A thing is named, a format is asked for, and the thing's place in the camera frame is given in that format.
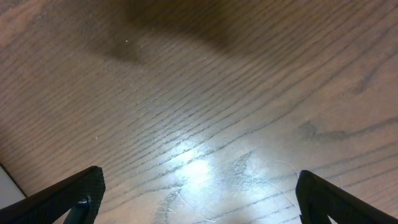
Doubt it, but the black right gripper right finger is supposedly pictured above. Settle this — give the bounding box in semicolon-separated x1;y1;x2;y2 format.
295;170;397;224

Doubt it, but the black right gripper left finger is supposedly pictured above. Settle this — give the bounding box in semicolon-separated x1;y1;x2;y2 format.
1;166;106;224

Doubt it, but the white cardboard box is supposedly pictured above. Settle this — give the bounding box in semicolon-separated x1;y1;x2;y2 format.
0;166;25;209

